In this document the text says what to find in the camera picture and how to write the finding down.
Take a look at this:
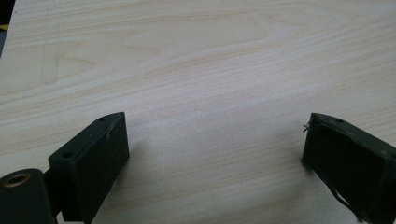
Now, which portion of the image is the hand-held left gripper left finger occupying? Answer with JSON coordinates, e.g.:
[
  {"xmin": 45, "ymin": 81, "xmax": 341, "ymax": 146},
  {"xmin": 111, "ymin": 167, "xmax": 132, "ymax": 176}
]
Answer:
[{"xmin": 48, "ymin": 111, "xmax": 131, "ymax": 224}]

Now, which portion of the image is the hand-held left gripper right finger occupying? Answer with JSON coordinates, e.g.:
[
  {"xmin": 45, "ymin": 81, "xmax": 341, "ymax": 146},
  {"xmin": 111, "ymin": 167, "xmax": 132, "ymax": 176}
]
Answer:
[{"xmin": 302, "ymin": 112, "xmax": 396, "ymax": 224}]

